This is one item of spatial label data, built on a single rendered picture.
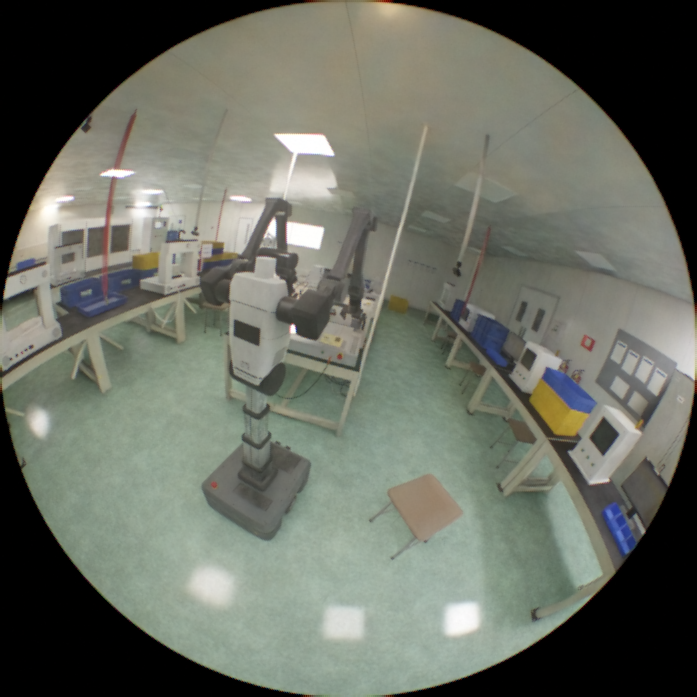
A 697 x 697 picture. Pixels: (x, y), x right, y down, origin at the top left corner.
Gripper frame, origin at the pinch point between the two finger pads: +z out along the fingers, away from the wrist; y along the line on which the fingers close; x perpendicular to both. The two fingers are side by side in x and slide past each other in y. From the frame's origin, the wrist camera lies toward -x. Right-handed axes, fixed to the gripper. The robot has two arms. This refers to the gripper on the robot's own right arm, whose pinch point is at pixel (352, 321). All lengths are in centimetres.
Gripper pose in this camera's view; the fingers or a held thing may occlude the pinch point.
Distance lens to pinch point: 142.8
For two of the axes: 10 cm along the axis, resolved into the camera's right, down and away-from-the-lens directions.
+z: -0.5, 6.0, 8.0
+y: -9.3, -3.2, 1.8
